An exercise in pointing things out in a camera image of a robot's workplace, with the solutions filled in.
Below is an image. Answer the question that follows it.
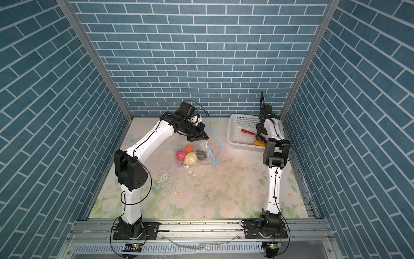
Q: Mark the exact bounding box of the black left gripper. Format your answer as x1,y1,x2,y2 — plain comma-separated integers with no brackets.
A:
180,120,210,141

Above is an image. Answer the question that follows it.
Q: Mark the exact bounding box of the yellow toy fruit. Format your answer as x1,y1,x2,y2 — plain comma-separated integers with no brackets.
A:
253,140,266,147

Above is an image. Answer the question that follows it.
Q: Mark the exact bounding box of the orange toy fruit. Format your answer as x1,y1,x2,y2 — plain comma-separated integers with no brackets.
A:
184,145,194,153

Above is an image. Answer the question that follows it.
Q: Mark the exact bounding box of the clear zip top bag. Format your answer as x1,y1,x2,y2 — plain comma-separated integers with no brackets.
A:
175,123,222,168

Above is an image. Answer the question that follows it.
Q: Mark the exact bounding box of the dark brown toy food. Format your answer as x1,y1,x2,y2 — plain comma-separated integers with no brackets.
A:
195,150,207,160

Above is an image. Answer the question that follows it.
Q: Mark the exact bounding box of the cream toy bun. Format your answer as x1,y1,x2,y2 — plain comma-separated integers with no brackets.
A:
184,152,198,166

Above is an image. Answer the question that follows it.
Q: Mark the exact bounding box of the pink toy fruit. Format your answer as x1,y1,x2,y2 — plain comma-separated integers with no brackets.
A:
175,150,188,162

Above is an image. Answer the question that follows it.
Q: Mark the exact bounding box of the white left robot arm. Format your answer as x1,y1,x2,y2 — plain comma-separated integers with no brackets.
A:
114,112,208,226

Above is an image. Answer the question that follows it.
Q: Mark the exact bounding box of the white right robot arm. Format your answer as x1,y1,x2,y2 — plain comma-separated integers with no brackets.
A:
257,114,291,238

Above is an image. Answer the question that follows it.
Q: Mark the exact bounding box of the red toy chili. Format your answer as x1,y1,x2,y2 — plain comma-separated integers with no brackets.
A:
241,129,258,136

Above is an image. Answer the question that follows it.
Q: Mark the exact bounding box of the white plastic basket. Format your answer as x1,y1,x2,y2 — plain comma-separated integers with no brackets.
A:
227,114,285,153

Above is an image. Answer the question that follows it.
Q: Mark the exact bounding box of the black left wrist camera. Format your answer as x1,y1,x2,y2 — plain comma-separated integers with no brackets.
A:
176,101,202,126

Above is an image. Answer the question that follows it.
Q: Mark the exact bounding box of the aluminium right corner post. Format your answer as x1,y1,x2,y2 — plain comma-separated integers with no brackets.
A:
280,0,340,121

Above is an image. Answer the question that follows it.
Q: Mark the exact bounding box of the aluminium corner post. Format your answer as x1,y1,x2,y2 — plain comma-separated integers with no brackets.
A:
56,0,133,123
280,0,340,121

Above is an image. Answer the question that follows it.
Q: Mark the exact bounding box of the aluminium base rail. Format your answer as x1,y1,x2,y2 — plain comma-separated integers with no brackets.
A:
58,219,341,259

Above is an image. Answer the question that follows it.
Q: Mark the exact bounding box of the aluminium left corner post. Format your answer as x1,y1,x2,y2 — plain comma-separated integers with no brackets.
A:
56,0,133,123

